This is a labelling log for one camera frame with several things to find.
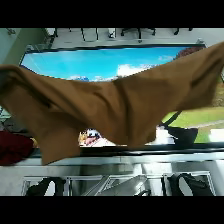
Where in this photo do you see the silver frame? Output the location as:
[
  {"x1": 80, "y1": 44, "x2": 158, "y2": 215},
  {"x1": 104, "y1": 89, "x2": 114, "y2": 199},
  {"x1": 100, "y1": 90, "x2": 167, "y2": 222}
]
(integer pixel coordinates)
[{"x1": 0, "y1": 150, "x2": 224, "y2": 197}]

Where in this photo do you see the dark red garment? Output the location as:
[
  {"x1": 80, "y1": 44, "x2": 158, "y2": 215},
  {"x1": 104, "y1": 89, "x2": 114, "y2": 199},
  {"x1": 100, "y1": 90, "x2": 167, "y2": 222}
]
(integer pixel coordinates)
[{"x1": 0, "y1": 130, "x2": 36, "y2": 166}]

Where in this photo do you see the brown shirt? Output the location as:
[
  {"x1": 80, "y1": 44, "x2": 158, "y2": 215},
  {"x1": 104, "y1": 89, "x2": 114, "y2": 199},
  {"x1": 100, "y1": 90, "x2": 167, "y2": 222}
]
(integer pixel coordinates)
[{"x1": 0, "y1": 41, "x2": 224, "y2": 166}]

